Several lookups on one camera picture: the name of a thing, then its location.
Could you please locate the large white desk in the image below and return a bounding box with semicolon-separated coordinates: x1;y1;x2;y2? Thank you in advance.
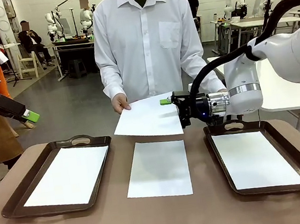
206;45;300;146

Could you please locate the background robot work table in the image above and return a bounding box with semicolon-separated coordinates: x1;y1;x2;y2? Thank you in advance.
51;37;100;82

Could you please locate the white A4 paper sheet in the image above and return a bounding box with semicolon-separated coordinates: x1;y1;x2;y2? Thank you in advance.
16;141;116;213
109;90;184;143
210;124;300;196
120;136;194;204

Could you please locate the small dark step stool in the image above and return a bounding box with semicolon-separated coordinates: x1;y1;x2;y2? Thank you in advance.
66;58;88;79

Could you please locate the white tower air conditioner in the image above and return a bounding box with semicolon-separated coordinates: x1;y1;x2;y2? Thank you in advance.
0;0;18;47

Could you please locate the black camera stand pole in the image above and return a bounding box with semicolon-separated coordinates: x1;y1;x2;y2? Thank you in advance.
260;0;281;31

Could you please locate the seated person in black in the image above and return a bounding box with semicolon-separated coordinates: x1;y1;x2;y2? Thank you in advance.
15;17;55;72

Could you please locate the person's right hand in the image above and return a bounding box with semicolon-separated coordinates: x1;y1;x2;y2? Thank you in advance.
110;91;133;115

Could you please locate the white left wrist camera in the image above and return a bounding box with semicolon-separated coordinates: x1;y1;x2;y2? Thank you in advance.
0;50;10;66

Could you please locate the person's left forearm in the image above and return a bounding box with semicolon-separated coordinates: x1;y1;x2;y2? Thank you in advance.
184;50;228;97

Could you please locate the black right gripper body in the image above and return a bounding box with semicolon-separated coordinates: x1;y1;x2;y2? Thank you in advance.
188;94;215;126

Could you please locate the background person in black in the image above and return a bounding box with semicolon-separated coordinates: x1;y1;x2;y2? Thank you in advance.
181;0;203;35

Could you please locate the person's right forearm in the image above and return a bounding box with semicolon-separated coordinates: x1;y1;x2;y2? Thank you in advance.
99;63;127;104

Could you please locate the background person in white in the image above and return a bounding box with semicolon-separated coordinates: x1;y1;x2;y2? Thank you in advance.
78;0;93;16

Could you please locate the person in white shirt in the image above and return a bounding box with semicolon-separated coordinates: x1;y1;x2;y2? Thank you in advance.
87;0;228;108

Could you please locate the white wooden chair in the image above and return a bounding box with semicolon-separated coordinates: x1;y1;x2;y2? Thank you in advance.
17;51;39;80

